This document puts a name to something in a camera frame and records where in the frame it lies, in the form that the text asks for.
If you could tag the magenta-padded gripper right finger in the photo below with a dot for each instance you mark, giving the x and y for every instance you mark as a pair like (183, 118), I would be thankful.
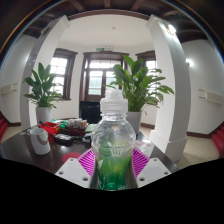
(151, 172)

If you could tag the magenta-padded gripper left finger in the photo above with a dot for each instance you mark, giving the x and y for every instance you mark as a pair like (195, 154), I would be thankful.
(75, 173)

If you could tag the clear green-label drink bottle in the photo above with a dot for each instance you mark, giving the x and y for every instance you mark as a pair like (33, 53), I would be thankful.
(113, 133)

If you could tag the black flat case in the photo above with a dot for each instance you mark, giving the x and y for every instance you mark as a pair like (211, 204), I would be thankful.
(63, 139)

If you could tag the white mug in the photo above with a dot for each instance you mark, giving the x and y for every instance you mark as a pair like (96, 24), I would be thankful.
(39, 144)

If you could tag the pale green booklet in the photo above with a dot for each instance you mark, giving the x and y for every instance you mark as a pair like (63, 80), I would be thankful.
(90, 128)

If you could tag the green white packet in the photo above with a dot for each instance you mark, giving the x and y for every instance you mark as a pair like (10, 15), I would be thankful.
(59, 121)

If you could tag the black chair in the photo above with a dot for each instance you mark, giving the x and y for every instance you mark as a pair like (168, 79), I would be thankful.
(90, 113)

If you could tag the small potted green plant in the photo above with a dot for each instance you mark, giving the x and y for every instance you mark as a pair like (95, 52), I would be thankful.
(43, 115)

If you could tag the large potted green plant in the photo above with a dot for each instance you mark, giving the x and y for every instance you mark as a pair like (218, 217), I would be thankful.
(140, 86)

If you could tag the narrow brown-framed window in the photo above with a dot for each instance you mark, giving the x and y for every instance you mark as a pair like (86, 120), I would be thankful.
(146, 56)

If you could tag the green exit sign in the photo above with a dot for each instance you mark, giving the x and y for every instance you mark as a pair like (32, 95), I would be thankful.
(99, 49)

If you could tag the bright pillar spotlight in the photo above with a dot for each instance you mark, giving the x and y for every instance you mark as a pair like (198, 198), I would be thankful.
(171, 29)

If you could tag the white wall radiator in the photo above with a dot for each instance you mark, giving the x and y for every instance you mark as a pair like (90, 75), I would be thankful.
(211, 97)
(8, 89)

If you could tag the wall lamp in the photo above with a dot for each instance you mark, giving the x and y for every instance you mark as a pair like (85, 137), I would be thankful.
(189, 62)

